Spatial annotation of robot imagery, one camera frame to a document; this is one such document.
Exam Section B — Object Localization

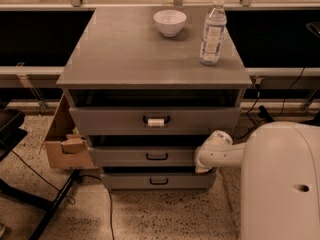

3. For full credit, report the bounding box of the white robot wrist end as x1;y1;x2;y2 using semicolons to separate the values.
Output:
194;130;233;173

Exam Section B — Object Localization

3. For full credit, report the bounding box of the grey drawer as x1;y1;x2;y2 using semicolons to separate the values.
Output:
101;166;216;190
89;135;207;167
69;107;240;135

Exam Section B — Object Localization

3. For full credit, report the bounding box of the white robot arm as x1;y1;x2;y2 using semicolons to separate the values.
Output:
194;122;320;240

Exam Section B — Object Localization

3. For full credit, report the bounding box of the grey bottom drawer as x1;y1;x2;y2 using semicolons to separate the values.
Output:
101;166;216;190

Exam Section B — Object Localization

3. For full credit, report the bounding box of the grey drawer cabinet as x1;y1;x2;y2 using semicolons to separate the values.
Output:
56;5;253;192

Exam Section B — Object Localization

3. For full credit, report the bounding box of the grey top drawer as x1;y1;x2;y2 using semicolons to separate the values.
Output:
69;107;240;135

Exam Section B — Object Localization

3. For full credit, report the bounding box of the black metal stand leg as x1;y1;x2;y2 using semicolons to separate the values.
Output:
258;105;273;123

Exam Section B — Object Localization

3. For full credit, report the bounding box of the clear plastic water bottle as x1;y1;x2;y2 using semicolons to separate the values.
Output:
200;0;227;65

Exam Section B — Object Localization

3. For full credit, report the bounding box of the white ceramic bowl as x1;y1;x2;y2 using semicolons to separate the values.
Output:
153;10;187;37

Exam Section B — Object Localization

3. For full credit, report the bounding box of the brown cardboard box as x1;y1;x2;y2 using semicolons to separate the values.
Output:
45;96;95;170

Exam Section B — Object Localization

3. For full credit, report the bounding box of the black chair base left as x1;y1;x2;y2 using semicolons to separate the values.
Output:
0;109;80;240

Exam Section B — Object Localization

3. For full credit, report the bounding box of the white tape on handle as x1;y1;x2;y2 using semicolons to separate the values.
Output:
147;118;165;127

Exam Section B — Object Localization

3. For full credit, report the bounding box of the black floor cable left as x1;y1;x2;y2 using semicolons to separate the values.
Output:
9;148;77;206

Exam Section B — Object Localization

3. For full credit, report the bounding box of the clear acrylic bracket left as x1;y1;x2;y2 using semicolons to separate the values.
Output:
17;73;48;115

